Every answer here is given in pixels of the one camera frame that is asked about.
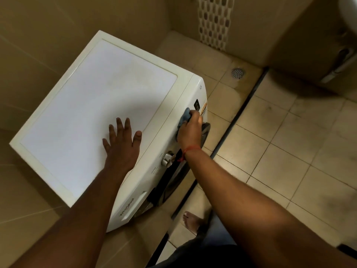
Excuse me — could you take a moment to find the person's right hand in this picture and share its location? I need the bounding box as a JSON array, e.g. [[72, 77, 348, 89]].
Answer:
[[177, 110, 203, 153]]

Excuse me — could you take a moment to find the person's right forearm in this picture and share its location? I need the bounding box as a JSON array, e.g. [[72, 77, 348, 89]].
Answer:
[[184, 147, 357, 268]]

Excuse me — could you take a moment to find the blue cloth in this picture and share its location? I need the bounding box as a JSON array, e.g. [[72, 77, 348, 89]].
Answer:
[[176, 107, 192, 129]]

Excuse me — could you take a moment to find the person's left forearm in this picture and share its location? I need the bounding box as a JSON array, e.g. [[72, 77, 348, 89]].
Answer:
[[10, 169, 134, 268]]

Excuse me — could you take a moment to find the red thread wristband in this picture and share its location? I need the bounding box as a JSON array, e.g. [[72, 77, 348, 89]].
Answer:
[[177, 145, 202, 163]]

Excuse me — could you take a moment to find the person's left foot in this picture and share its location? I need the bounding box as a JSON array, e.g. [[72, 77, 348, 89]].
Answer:
[[183, 211, 204, 235]]

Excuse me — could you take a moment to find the person's left hand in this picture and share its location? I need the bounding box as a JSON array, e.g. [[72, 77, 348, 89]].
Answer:
[[102, 117, 143, 176]]

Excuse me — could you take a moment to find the white washing machine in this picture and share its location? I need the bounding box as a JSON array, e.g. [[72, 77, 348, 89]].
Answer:
[[9, 30, 211, 233]]

